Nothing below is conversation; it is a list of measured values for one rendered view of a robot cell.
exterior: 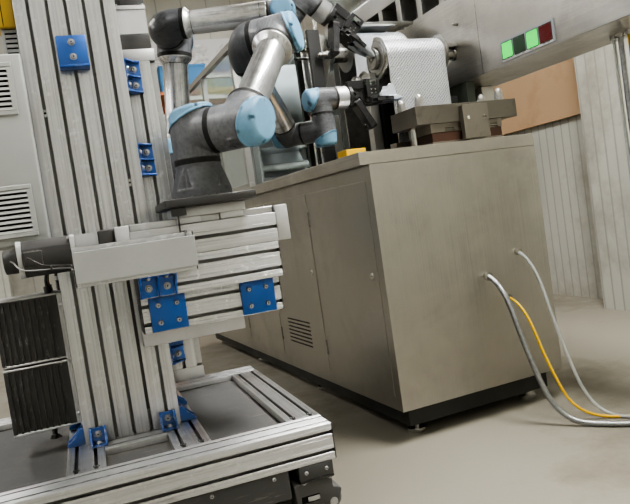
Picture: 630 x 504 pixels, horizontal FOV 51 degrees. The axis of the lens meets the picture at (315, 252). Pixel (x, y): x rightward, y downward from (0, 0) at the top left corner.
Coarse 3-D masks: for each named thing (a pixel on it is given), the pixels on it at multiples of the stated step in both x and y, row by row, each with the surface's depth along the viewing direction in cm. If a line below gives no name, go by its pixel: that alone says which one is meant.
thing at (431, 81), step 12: (396, 72) 232; (408, 72) 234; (420, 72) 236; (432, 72) 238; (444, 72) 240; (396, 84) 232; (408, 84) 234; (420, 84) 236; (432, 84) 238; (444, 84) 240; (408, 96) 234; (432, 96) 238; (444, 96) 240; (408, 108) 234
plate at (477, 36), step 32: (480, 0) 231; (512, 0) 217; (544, 0) 204; (576, 0) 193; (608, 0) 183; (416, 32) 269; (448, 32) 250; (480, 32) 233; (512, 32) 219; (576, 32) 195; (608, 32) 196; (448, 64) 253; (480, 64) 236; (512, 64) 225; (544, 64) 234
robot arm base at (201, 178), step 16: (192, 160) 164; (208, 160) 165; (176, 176) 166; (192, 176) 163; (208, 176) 164; (224, 176) 168; (176, 192) 165; (192, 192) 163; (208, 192) 163; (224, 192) 166
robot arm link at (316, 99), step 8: (312, 88) 219; (320, 88) 219; (328, 88) 220; (336, 88) 221; (304, 96) 219; (312, 96) 216; (320, 96) 217; (328, 96) 218; (336, 96) 220; (304, 104) 220; (312, 104) 217; (320, 104) 218; (328, 104) 219; (336, 104) 221; (312, 112) 220
